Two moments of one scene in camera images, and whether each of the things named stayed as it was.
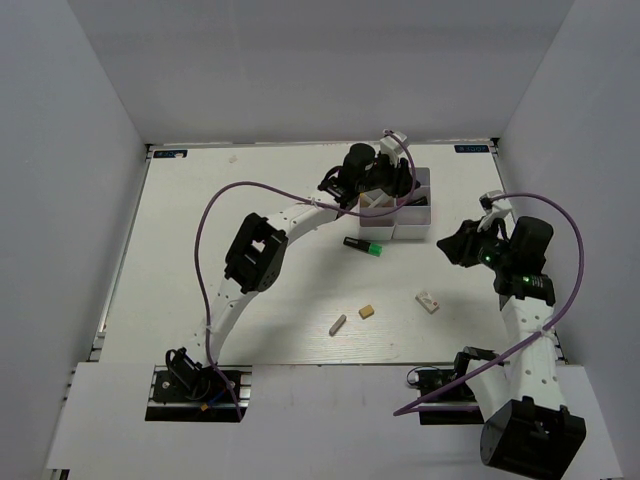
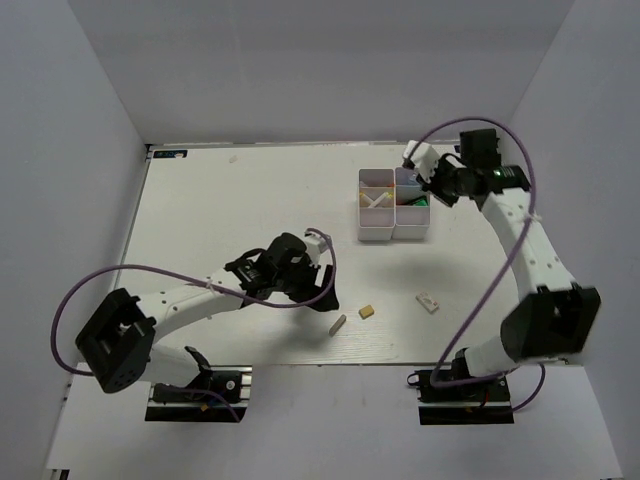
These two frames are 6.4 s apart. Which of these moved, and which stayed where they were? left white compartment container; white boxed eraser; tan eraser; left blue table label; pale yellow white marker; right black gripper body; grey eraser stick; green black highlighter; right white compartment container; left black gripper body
Moved: left black gripper body; right black gripper body; green black highlighter
Stayed: tan eraser; pale yellow white marker; white boxed eraser; right white compartment container; left white compartment container; left blue table label; grey eraser stick
